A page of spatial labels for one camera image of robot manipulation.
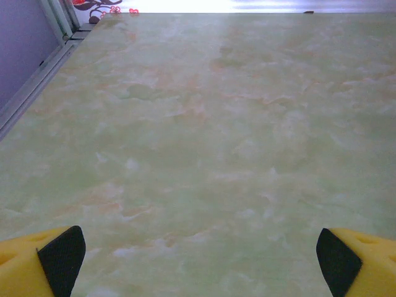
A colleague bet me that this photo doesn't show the aluminium table side rail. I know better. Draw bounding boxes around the aluminium table side rail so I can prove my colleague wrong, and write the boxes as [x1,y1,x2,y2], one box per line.
[0,23,93,140]

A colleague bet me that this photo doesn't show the aluminium frame post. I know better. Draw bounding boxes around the aluminium frame post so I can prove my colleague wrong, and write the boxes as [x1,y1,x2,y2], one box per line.
[40,0,82,43]

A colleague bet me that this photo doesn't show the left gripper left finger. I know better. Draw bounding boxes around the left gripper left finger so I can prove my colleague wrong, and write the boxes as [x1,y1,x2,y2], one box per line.
[0,225,86,297]

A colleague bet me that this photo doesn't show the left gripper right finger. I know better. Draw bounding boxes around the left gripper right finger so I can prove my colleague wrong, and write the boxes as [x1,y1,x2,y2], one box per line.
[316,228,396,297]

